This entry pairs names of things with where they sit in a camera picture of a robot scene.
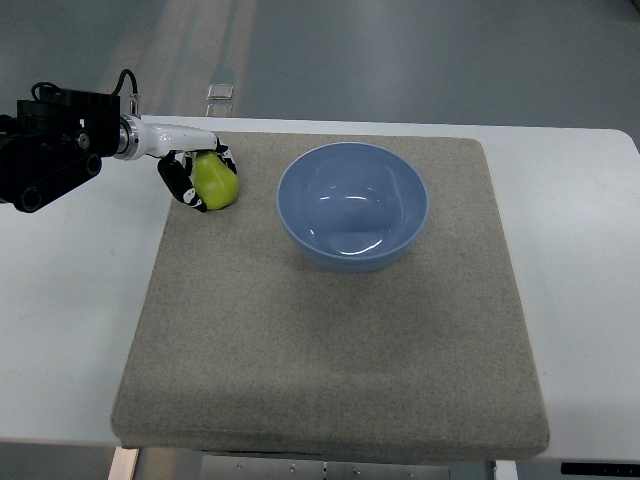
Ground grey felt mat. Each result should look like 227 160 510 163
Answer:
111 132 549 463

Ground green pear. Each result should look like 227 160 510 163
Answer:
193 152 240 210

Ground blue ceramic bowl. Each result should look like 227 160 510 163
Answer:
276 142 431 273

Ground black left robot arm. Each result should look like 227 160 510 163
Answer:
1 69 139 213

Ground metal table frame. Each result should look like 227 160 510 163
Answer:
108 447 519 479

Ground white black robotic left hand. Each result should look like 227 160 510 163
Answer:
115 115 237 212

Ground small clear floor plate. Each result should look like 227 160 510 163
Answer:
206 84 234 101

